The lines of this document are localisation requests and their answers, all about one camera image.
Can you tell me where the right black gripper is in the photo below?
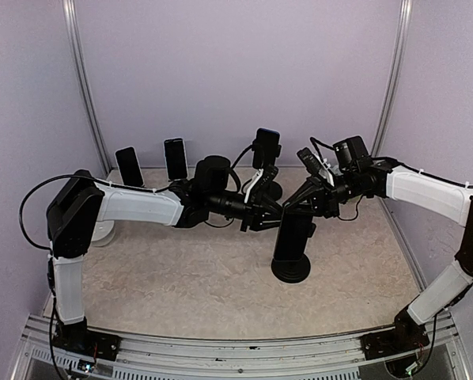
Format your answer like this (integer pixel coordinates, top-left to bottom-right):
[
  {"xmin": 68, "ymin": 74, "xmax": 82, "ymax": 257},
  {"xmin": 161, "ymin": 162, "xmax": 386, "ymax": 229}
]
[{"xmin": 285, "ymin": 169, "xmax": 361, "ymax": 218}]

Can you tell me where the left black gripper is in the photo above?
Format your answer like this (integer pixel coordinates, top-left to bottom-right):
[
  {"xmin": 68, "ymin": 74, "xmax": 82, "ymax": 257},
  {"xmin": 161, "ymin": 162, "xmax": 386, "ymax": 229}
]
[{"xmin": 208, "ymin": 189, "xmax": 292, "ymax": 232}]

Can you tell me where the black clamp phone stand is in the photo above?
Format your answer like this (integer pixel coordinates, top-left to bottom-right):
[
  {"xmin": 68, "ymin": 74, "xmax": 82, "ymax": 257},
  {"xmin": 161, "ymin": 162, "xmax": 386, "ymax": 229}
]
[{"xmin": 250, "ymin": 137, "xmax": 284, "ymax": 201}]

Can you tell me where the phone with teal case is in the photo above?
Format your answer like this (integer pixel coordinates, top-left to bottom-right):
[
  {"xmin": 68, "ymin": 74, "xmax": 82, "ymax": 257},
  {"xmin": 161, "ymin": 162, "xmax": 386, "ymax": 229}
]
[{"xmin": 273, "ymin": 209, "xmax": 316, "ymax": 262}]

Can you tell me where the phone with dark-blue case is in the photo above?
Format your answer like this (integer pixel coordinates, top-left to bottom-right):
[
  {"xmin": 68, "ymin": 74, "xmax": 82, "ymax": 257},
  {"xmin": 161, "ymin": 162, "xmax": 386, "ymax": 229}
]
[{"xmin": 252, "ymin": 128, "xmax": 282, "ymax": 169}]

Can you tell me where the folding phone stand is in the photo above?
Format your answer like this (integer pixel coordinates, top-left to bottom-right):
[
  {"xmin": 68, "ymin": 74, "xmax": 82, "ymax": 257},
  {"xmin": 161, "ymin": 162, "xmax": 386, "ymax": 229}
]
[{"xmin": 168, "ymin": 179, "xmax": 190, "ymax": 192}]

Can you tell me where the phone with light-blue case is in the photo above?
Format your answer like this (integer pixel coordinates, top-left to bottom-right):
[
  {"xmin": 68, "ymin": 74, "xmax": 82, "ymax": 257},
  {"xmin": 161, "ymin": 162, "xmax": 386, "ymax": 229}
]
[{"xmin": 164, "ymin": 138, "xmax": 187, "ymax": 181}]

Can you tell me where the phone with lilac case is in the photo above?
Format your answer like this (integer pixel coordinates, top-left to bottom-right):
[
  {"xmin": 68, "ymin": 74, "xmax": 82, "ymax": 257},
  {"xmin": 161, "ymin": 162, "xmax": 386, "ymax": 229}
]
[{"xmin": 115, "ymin": 146, "xmax": 145, "ymax": 188}]

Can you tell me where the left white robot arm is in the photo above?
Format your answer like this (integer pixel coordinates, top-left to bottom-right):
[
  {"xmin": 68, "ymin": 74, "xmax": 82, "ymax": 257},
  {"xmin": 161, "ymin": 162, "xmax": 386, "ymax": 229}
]
[{"xmin": 44, "ymin": 155, "xmax": 282, "ymax": 352}]

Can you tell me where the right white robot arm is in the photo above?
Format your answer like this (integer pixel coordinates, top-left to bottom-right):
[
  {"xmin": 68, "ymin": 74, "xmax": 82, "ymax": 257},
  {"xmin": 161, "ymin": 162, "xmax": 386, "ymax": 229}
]
[{"xmin": 272, "ymin": 136, "xmax": 473, "ymax": 352}]

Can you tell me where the white bowl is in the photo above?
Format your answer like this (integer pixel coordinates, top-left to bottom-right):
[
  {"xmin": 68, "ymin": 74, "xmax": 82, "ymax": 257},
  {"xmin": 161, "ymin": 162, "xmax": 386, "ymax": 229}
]
[{"xmin": 91, "ymin": 221, "xmax": 115, "ymax": 247}]

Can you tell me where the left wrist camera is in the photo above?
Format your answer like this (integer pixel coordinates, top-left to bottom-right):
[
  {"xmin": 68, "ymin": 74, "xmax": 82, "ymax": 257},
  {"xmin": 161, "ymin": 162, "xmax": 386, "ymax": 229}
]
[{"xmin": 244, "ymin": 165, "xmax": 278, "ymax": 203}]

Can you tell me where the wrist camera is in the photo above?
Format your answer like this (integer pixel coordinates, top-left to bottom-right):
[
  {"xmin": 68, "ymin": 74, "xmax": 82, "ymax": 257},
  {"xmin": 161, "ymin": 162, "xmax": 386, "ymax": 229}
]
[
  {"xmin": 244, "ymin": 165, "xmax": 278, "ymax": 203},
  {"xmin": 297, "ymin": 137, "xmax": 335, "ymax": 187}
]

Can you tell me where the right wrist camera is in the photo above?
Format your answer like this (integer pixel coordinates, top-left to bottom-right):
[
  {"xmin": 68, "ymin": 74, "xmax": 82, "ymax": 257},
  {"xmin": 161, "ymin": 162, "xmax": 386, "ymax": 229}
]
[{"xmin": 297, "ymin": 137, "xmax": 335, "ymax": 187}]

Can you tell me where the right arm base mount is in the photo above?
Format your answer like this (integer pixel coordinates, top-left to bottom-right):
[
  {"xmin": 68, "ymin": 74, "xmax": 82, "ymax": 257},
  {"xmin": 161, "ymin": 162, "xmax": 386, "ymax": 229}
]
[{"xmin": 360, "ymin": 329, "xmax": 430, "ymax": 360}]

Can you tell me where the front aluminium rail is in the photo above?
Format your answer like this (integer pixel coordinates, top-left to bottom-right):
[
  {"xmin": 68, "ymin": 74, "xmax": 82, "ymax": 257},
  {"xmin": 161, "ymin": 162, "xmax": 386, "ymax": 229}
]
[{"xmin": 10, "ymin": 312, "xmax": 471, "ymax": 380}]

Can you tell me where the right aluminium frame post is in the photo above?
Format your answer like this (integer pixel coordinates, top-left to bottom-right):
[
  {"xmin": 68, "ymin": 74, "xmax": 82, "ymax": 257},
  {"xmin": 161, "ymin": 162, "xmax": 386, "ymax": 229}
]
[{"xmin": 372, "ymin": 0, "xmax": 414, "ymax": 155}]

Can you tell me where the aluminium frame post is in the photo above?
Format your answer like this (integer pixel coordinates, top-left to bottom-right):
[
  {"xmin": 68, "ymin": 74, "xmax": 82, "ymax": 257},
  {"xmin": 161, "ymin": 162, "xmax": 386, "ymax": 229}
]
[
  {"xmin": 62, "ymin": 0, "xmax": 112, "ymax": 175},
  {"xmin": 372, "ymin": 0, "xmax": 414, "ymax": 155}
]

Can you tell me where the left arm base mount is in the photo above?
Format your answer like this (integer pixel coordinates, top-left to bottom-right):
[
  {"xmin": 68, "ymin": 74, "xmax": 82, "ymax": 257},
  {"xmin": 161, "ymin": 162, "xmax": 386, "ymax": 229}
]
[{"xmin": 52, "ymin": 330, "xmax": 122, "ymax": 361}]

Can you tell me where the left aluminium frame post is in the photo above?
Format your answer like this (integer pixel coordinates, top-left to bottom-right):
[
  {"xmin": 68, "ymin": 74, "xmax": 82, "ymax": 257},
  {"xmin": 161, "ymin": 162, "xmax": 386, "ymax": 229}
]
[{"xmin": 62, "ymin": 0, "xmax": 112, "ymax": 175}]

